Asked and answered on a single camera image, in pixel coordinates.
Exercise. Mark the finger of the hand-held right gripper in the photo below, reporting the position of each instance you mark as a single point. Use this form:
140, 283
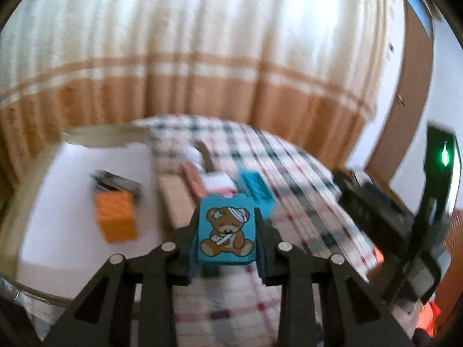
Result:
372, 202

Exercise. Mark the white box red label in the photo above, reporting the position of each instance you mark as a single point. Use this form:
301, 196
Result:
217, 182

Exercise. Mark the brown wooden door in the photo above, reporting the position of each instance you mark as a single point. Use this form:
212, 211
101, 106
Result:
412, 79

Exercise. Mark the dark brown slim box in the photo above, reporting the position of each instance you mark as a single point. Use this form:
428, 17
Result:
207, 157

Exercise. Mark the reddish brown box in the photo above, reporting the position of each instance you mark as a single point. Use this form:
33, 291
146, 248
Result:
193, 180

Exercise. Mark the orange cloth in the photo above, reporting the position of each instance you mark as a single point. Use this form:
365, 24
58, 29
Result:
430, 318

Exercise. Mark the plaid bed sheet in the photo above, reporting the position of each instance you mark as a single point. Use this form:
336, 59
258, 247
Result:
289, 173

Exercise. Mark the cream and tan curtain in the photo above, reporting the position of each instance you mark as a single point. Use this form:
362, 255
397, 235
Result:
181, 43

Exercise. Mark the white plastic bottle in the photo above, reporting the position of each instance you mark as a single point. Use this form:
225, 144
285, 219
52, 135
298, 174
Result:
194, 157

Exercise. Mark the teal bear print building block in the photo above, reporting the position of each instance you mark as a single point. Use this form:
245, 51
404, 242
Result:
228, 231

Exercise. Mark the blue building block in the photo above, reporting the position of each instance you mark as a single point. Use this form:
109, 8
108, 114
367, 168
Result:
256, 188

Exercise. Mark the gold rimmed white tray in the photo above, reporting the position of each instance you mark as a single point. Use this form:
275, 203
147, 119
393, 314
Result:
72, 173

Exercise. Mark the copper metal case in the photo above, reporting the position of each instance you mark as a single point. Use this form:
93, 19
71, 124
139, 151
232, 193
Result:
177, 198

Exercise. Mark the orange building block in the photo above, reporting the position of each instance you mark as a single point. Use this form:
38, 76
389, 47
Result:
115, 220

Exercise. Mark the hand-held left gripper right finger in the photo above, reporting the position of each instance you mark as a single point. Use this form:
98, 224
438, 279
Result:
269, 256

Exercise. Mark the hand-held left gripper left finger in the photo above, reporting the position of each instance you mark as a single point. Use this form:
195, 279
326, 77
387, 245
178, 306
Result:
182, 256

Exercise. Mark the dark small box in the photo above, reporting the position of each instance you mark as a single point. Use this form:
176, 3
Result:
115, 182

